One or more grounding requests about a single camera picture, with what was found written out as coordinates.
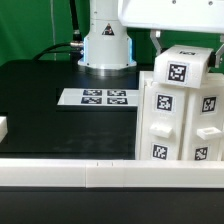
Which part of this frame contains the white front fence rail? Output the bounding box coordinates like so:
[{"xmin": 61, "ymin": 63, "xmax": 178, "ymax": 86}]
[{"xmin": 0, "ymin": 158, "xmax": 224, "ymax": 188}]

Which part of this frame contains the white fence rail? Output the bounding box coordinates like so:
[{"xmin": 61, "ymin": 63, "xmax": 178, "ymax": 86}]
[
  {"xmin": 0, "ymin": 158, "xmax": 224, "ymax": 188},
  {"xmin": 0, "ymin": 116, "xmax": 8, "ymax": 143}
]

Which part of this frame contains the white tagged block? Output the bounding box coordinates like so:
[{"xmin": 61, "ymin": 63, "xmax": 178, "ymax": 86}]
[{"xmin": 153, "ymin": 45, "xmax": 212, "ymax": 88}]

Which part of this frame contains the white cabinet body box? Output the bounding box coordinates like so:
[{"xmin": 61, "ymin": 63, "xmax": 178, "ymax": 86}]
[{"xmin": 135, "ymin": 71, "xmax": 224, "ymax": 161}]

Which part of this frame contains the white left fence rail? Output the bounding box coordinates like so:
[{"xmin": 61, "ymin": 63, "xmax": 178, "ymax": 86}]
[{"xmin": 0, "ymin": 116, "xmax": 8, "ymax": 143}]

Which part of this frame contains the thin white cable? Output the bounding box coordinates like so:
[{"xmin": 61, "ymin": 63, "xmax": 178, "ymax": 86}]
[{"xmin": 49, "ymin": 0, "xmax": 56, "ymax": 61}]

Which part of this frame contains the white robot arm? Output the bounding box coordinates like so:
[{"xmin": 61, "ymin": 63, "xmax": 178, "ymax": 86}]
[{"xmin": 79, "ymin": 0, "xmax": 224, "ymax": 76}]

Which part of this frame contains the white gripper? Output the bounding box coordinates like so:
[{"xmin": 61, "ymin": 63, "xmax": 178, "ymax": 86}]
[{"xmin": 118, "ymin": 0, "xmax": 224, "ymax": 68}]

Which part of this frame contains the white flat tagged top panel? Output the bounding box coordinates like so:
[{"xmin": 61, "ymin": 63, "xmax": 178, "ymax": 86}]
[{"xmin": 58, "ymin": 88, "xmax": 138, "ymax": 107}]

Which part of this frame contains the white small door part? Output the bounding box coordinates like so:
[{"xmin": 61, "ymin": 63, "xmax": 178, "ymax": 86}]
[
  {"xmin": 181, "ymin": 73, "xmax": 224, "ymax": 161},
  {"xmin": 139, "ymin": 82, "xmax": 186, "ymax": 161}
]

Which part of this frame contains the black thick cable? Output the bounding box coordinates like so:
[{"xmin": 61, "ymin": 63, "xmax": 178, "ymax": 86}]
[{"xmin": 32, "ymin": 0, "xmax": 85, "ymax": 61}]

